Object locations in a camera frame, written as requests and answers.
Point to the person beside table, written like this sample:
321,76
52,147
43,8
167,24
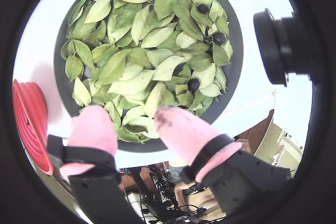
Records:
178,170

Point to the dark grey round bowl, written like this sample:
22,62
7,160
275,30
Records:
235,51

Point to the pink-tipped black gripper finger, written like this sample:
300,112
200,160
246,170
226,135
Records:
94,132
189,134

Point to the red collapsible ribbed cup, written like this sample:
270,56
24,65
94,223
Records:
29,108

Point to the pile of green leaves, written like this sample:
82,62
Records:
131,51

